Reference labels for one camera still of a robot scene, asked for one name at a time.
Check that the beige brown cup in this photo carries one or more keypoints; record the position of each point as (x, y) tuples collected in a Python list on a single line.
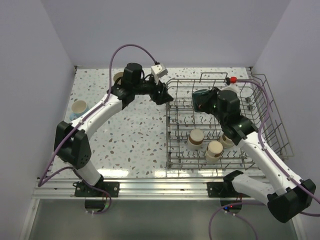
[(213, 151), (226, 142), (195, 139)]

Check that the dark green mug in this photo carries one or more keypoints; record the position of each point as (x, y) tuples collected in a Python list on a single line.
[(199, 99)]

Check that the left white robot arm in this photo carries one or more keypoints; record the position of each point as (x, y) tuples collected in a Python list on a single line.
[(72, 139)]

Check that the round controller board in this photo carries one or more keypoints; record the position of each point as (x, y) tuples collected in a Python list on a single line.
[(98, 205), (232, 206)]

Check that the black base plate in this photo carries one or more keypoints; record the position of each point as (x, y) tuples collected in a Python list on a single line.
[(220, 189), (101, 189)]

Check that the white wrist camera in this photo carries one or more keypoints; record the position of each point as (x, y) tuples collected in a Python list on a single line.
[(158, 71), (231, 84)]

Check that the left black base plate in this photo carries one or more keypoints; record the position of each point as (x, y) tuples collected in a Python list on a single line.
[(101, 189)]

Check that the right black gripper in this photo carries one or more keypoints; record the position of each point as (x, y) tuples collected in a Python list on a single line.
[(213, 93)]

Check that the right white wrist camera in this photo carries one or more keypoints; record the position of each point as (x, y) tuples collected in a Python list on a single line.
[(231, 84)]

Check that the light blue ceramic mug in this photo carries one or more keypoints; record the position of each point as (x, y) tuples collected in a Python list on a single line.
[(78, 108)]

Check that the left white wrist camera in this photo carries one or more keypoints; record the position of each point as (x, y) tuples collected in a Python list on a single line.
[(158, 71)]

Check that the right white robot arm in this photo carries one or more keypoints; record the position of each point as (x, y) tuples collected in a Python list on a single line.
[(287, 194)]

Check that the grey wire dish rack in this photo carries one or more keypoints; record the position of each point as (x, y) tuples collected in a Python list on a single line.
[(256, 103)]

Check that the left round controller board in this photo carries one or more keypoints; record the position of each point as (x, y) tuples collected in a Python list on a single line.
[(98, 205)]

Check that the beige brown cup left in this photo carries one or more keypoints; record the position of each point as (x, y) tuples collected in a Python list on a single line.
[(195, 139)]

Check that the beige brown cup right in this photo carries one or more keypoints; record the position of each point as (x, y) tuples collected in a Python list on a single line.
[(226, 142)]

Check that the aluminium mounting rail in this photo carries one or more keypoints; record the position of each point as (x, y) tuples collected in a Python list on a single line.
[(135, 189)]

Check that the right round controller board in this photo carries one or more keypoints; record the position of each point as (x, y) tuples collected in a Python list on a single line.
[(232, 206)]

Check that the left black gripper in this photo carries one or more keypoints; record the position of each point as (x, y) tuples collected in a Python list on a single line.
[(163, 96)]

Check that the beige brown cup middle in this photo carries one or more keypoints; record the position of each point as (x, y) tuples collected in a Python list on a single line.
[(213, 151)]

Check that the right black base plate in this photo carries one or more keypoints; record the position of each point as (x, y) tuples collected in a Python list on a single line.
[(220, 189)]

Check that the tall beige cup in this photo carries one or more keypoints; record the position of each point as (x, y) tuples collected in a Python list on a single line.
[(117, 77)]

